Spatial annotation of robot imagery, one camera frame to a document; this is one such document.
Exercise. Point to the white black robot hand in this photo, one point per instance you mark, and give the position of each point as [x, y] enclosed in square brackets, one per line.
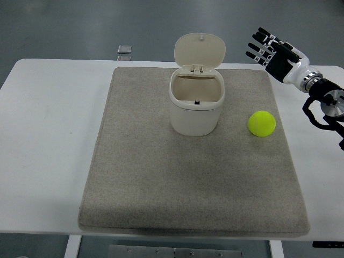
[279, 65]

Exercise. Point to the yellow-green tennis ball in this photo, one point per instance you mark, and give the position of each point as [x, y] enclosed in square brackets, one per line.
[262, 123]

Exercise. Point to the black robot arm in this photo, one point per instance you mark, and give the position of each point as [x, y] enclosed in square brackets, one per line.
[323, 86]

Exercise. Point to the cream lidded plastic bin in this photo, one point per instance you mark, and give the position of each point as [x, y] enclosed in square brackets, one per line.
[193, 118]

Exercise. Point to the small silver floor plate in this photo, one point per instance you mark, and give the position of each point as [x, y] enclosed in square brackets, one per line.
[124, 57]
[124, 49]

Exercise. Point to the beige fabric table mat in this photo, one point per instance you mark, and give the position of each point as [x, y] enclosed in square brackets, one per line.
[161, 174]

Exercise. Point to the white table leg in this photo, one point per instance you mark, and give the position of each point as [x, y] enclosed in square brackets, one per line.
[72, 247]
[275, 250]

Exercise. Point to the black table control panel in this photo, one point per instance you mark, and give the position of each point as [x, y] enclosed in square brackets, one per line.
[328, 244]

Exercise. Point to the grey metal plate with screws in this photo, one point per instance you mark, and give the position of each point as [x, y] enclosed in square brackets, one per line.
[174, 252]

